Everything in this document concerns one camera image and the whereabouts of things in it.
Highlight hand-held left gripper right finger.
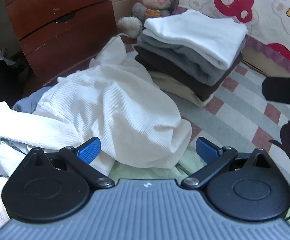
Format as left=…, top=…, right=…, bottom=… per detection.
left=181, top=137, right=273, bottom=190

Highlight grey folded garment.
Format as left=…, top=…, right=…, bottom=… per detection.
left=137, top=34, right=243, bottom=87

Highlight white folded garment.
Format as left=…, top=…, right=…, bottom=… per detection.
left=143, top=9, right=248, bottom=70

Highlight checked bedsheet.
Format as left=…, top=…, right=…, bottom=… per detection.
left=125, top=37, right=290, bottom=205

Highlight bear print quilt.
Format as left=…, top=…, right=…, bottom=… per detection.
left=177, top=0, right=290, bottom=77

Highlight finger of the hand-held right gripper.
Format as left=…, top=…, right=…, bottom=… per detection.
left=262, top=76, right=290, bottom=104

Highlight dark brown folded garment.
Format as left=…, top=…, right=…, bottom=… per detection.
left=134, top=45, right=243, bottom=102

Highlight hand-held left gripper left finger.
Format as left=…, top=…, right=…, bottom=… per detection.
left=22, top=137, right=115, bottom=189

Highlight white ribbed garment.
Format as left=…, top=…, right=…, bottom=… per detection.
left=0, top=37, right=193, bottom=177

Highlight cardboard box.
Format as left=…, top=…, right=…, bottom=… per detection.
left=109, top=0, right=145, bottom=38

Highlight blue-grey garment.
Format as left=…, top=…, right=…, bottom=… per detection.
left=11, top=89, right=60, bottom=114

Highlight brown wooden dresser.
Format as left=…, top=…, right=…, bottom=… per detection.
left=0, top=0, right=118, bottom=87

